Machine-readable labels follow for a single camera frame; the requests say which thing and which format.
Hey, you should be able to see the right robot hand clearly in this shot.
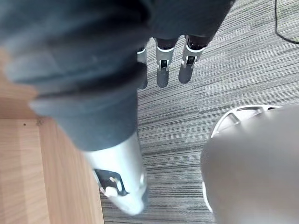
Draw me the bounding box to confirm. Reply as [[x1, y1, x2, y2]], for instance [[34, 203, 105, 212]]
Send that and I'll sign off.
[[0, 0, 234, 216]]

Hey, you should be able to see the black cable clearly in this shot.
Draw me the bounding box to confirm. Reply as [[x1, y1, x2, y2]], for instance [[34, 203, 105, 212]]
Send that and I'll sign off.
[[274, 0, 299, 44]]

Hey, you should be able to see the light wooden cabinet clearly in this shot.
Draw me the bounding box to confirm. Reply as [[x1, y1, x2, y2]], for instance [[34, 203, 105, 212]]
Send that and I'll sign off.
[[0, 45, 105, 224]]

